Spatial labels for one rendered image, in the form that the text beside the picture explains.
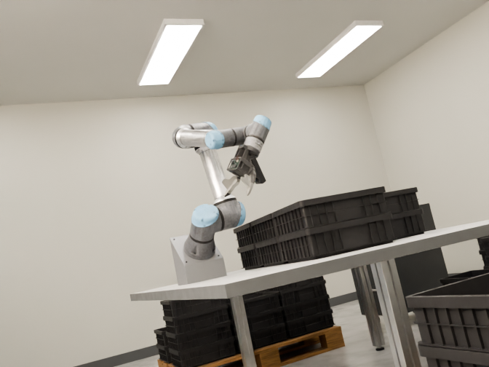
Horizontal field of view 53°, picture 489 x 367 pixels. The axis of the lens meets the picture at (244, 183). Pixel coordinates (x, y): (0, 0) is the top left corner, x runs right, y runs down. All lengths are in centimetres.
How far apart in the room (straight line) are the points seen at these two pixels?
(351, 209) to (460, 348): 97
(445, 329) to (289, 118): 535
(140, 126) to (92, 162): 67
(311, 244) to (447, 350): 85
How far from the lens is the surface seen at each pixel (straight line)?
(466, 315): 113
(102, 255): 531
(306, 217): 191
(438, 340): 121
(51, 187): 538
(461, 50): 599
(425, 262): 423
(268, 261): 233
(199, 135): 211
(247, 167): 192
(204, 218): 220
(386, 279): 172
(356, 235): 199
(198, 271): 230
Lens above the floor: 75
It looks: 9 degrees up
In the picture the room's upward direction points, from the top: 12 degrees counter-clockwise
